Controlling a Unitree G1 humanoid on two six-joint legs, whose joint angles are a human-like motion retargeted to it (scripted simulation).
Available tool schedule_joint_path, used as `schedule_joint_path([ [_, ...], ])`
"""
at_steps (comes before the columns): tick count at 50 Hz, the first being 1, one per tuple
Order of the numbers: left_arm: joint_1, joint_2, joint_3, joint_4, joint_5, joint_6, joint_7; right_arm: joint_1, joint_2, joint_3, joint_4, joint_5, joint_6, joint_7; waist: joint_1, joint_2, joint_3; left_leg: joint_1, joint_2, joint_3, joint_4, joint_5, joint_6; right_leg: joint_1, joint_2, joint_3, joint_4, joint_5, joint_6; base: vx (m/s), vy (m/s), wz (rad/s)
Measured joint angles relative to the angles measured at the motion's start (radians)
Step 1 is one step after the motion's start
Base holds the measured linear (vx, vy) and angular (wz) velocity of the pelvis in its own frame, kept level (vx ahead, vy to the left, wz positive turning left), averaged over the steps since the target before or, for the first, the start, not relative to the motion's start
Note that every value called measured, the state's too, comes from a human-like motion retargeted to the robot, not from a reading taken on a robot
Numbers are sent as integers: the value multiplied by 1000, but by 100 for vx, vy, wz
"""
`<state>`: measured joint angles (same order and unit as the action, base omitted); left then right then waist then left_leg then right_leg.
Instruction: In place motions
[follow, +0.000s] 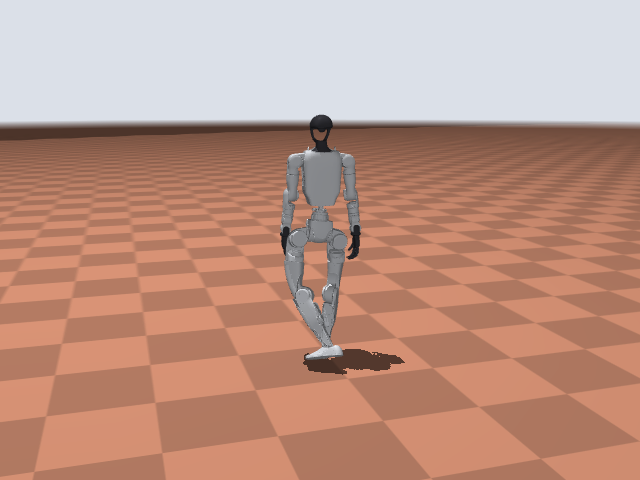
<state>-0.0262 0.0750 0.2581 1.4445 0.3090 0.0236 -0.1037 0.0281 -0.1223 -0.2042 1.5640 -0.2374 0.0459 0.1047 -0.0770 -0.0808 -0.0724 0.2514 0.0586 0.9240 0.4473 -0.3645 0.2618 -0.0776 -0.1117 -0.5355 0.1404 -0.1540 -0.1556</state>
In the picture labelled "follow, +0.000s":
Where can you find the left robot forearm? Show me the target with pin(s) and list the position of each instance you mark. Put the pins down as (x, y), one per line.
(287, 214)

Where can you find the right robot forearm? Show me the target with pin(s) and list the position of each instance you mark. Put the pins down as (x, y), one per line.
(353, 213)

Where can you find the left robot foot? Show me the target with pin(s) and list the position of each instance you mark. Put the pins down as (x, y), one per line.
(322, 353)

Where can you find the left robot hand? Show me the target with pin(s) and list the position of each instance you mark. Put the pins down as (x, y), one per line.
(284, 235)

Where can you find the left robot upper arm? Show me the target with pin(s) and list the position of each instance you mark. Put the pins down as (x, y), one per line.
(294, 161)

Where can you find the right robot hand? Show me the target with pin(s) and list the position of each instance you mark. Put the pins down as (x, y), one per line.
(355, 242)

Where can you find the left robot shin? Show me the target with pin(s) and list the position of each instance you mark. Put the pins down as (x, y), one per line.
(312, 315)

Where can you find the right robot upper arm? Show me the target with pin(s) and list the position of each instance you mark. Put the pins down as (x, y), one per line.
(348, 162)

